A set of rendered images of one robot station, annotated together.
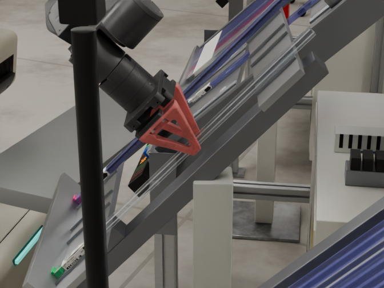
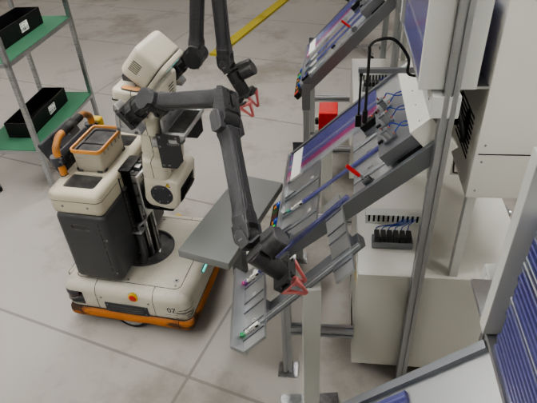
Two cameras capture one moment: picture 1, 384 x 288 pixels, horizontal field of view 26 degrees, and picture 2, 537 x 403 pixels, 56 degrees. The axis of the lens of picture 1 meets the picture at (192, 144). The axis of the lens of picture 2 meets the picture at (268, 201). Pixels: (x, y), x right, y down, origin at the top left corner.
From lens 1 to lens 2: 0.65 m
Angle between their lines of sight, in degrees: 13
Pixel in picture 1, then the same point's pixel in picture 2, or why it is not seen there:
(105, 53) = (264, 260)
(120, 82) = (271, 271)
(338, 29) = (368, 197)
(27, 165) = (209, 238)
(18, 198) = (208, 261)
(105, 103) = not seen: hidden behind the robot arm
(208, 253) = (310, 315)
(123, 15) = (272, 246)
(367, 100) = not seen: hidden behind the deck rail
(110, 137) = not seen: hidden behind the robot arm
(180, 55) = (270, 97)
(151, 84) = (284, 269)
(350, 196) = (374, 256)
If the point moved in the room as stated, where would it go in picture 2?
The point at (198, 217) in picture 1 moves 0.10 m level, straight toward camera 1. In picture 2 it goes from (304, 302) to (307, 327)
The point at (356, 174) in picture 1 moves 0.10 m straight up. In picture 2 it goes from (377, 243) to (379, 224)
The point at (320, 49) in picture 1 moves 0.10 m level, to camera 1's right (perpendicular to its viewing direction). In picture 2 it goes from (359, 205) to (388, 203)
